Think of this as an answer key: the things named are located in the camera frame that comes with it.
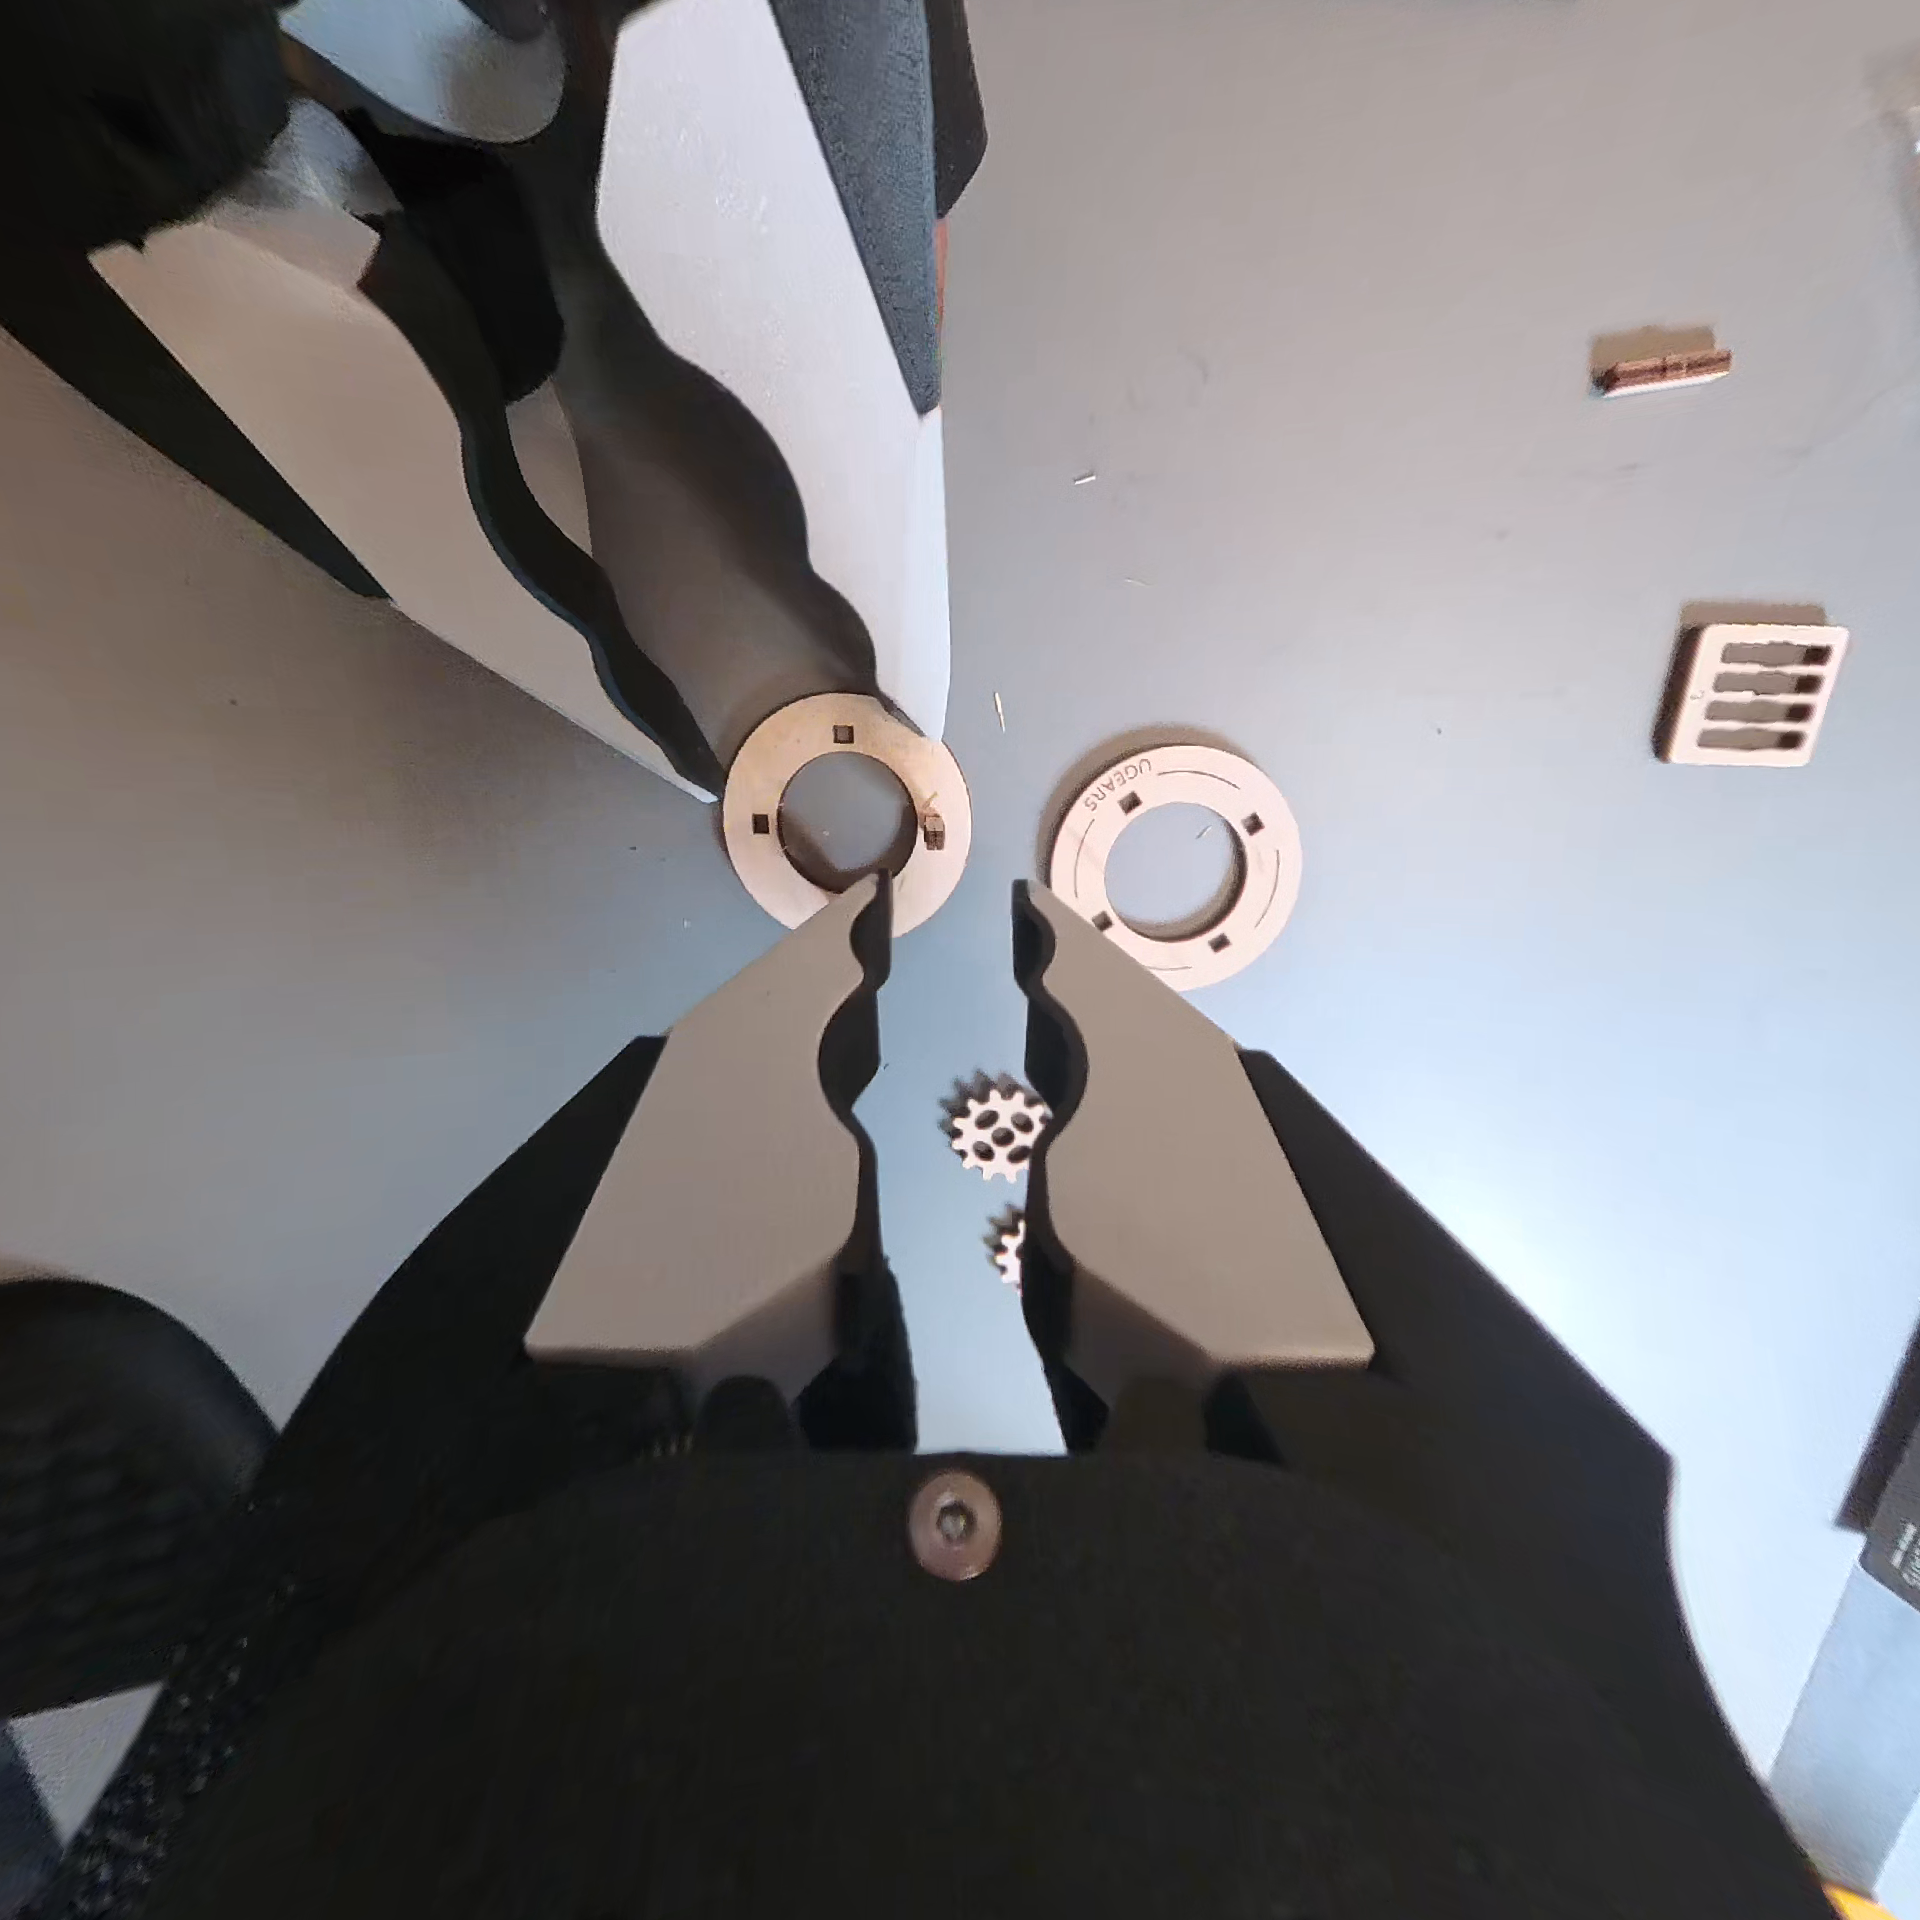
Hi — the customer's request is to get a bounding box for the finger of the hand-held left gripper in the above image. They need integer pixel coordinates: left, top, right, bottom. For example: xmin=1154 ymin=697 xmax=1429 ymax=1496
xmin=567 ymin=0 xmax=960 ymax=754
xmin=87 ymin=208 xmax=730 ymax=804

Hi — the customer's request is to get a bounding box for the small slotted wooden frame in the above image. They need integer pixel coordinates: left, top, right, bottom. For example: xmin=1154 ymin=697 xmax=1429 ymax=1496
xmin=1658 ymin=603 xmax=1851 ymax=771

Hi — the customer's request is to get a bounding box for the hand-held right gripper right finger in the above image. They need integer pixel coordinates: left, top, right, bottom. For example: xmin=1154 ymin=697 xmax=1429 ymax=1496
xmin=1011 ymin=877 xmax=1378 ymax=1408

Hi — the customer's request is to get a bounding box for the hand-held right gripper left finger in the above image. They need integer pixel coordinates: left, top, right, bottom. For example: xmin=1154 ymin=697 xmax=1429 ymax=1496
xmin=522 ymin=867 xmax=898 ymax=1408

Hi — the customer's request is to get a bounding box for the engraved wooden ring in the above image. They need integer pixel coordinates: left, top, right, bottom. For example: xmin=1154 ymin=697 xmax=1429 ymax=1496
xmin=1048 ymin=738 xmax=1305 ymax=993

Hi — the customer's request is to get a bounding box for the dark puzzle box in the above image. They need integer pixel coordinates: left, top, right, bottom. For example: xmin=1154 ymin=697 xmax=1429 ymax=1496
xmin=1839 ymin=1312 xmax=1920 ymax=1636

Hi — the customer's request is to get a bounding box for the plain wooden ring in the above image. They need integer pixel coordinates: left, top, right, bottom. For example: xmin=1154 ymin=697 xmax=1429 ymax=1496
xmin=722 ymin=692 xmax=973 ymax=944

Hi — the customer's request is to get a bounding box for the person's left forearm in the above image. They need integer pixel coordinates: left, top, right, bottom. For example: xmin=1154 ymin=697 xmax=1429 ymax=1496
xmin=0 ymin=0 xmax=288 ymax=242

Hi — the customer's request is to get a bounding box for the grey desk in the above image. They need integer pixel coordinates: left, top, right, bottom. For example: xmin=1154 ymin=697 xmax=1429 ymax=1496
xmin=0 ymin=0 xmax=1920 ymax=1920

